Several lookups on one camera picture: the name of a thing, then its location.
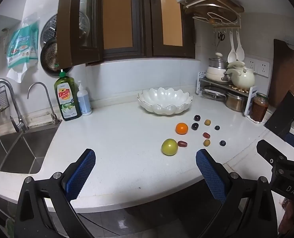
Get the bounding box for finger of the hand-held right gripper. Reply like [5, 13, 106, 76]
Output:
[257, 140, 289, 171]
[263, 90, 294, 154]

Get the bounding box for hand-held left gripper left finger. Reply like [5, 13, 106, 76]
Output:
[14, 149, 96, 238]

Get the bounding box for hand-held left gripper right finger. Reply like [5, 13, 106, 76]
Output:
[195, 149, 279, 238]

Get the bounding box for green tomato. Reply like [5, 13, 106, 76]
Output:
[161, 138, 179, 156]

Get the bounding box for small orange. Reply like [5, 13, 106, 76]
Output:
[175, 122, 189, 135]

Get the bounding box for white scalloped bowl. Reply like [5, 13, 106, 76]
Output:
[137, 87, 193, 116]

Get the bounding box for person's right hand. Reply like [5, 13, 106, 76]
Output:
[279, 198, 294, 235]

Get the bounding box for red sauce glass jar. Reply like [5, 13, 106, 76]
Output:
[251, 92, 269, 123]

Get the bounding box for grey corner shelf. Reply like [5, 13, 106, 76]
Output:
[197, 71, 259, 123]

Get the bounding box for large brown cutting board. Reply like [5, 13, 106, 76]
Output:
[271, 39, 294, 109]

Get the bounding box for white power outlet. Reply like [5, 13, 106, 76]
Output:
[257, 61, 271, 77]
[244, 58, 257, 71]

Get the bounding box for cream kettle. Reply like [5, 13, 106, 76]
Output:
[224, 61, 256, 90]

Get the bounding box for steel sink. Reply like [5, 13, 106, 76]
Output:
[0, 126, 59, 174]

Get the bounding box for small gooseneck faucet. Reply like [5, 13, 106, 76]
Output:
[27, 82, 62, 126]

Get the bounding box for glass pot lid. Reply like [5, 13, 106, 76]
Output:
[202, 86, 228, 101]

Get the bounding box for white pump bottle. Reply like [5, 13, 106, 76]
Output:
[77, 81, 92, 116]

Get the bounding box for green dish soap bottle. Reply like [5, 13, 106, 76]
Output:
[54, 70, 82, 121]

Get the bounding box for white rice paddle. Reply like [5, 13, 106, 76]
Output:
[235, 31, 245, 61]

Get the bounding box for cream saucepan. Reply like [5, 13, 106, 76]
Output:
[206, 66, 230, 83]

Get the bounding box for white soup ladle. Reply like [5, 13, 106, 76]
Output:
[227, 32, 237, 63]

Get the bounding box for large steel faucet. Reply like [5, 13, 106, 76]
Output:
[0, 79, 28, 133]

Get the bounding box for steel steamer pot with lid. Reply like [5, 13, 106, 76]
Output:
[208, 53, 228, 69]

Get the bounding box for black scissors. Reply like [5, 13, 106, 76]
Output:
[215, 31, 225, 49]

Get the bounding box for hanging steel strainer pans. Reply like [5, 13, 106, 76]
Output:
[40, 37, 74, 76]

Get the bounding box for wooden cutting board on rack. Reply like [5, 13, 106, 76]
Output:
[184, 0, 245, 25]

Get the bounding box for teal printed plastic pack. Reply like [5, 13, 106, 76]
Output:
[6, 17, 39, 83]

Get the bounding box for steel steamer plate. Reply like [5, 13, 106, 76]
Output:
[41, 13, 59, 48]

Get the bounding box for brown open window sash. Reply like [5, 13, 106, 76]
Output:
[56, 0, 104, 67]

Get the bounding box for white wire wall rack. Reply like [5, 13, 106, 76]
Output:
[180, 0, 245, 31]

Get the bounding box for brown window frame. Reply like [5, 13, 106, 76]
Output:
[86, 0, 196, 66]

